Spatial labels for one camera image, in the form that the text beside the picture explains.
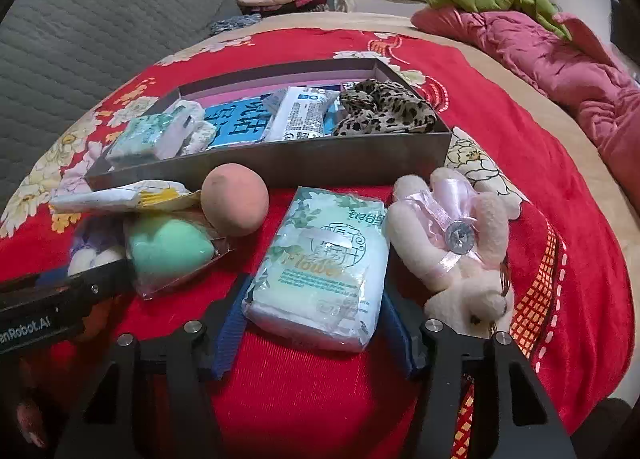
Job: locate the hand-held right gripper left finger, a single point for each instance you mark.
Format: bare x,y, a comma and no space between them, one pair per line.
232,319

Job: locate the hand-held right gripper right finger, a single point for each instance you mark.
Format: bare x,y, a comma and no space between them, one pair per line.
400,334

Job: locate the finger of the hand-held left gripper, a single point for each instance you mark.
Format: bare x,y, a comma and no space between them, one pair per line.
105,276

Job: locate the purple white sponges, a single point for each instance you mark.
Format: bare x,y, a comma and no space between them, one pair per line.
95,251

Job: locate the green heart sponge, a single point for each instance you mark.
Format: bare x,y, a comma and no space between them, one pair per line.
165,249

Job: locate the white and yellow packet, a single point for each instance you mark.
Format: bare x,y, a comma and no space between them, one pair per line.
115,196

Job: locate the cream plush bunny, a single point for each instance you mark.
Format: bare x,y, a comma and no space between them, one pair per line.
450,249

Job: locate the green tissue pack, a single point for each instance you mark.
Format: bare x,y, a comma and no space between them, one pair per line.
140,139
320,269

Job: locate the pink makeup sponge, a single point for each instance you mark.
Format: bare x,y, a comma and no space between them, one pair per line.
235,201

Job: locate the brown cardboard box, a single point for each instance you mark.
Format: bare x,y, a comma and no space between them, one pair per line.
300,164

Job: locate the white floral cloth bow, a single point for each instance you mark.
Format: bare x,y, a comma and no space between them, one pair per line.
192,126

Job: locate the white and blue wipes packet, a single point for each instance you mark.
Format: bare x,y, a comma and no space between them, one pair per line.
300,114

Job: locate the leopard print scrunchie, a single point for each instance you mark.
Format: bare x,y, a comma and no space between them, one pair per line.
385,111

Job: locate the person's left hand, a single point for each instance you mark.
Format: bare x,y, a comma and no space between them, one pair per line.
27,414

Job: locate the red floral blanket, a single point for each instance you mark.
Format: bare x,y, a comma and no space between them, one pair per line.
310,399

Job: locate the pink and blue book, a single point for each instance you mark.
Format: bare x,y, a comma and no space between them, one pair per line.
240,119

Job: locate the grey quilted headboard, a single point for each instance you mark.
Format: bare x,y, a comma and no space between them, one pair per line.
90,34

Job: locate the blue patterned cloth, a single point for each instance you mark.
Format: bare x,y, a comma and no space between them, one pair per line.
232,25

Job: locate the pink quilt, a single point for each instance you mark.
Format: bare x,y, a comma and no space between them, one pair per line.
550,59

